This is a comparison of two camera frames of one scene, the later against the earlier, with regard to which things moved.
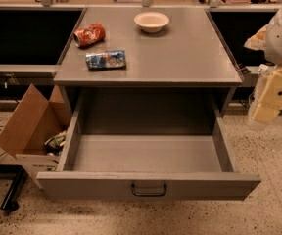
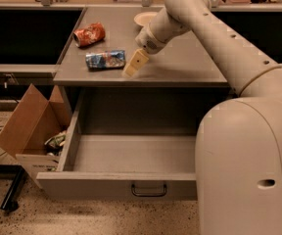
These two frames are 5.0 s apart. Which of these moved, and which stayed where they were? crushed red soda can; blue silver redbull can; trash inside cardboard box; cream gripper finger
Moved: cream gripper finger
Stayed: blue silver redbull can; trash inside cardboard box; crushed red soda can
